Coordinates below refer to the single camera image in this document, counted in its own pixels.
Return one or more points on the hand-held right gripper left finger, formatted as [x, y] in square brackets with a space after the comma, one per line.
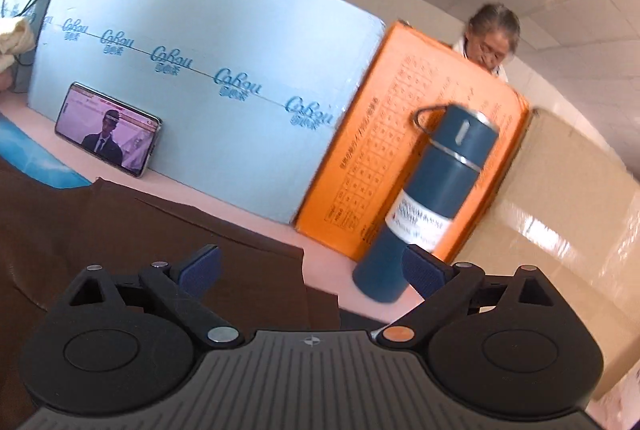
[202, 266]

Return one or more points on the brown garment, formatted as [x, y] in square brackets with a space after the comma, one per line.
[150, 240]

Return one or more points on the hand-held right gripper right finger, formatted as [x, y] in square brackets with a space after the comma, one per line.
[422, 271]

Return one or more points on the orange cardboard box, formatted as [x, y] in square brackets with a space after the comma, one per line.
[390, 135]

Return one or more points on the plain brown cardboard box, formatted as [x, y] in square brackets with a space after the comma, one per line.
[555, 220]

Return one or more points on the blue mat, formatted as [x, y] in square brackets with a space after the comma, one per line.
[35, 155]

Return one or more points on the smartphone with lit screen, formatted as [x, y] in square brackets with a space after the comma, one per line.
[107, 130]

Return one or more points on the cream cloth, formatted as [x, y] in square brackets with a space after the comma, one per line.
[15, 41]

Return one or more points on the dark blue thermos bottle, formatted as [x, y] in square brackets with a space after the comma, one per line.
[435, 190]

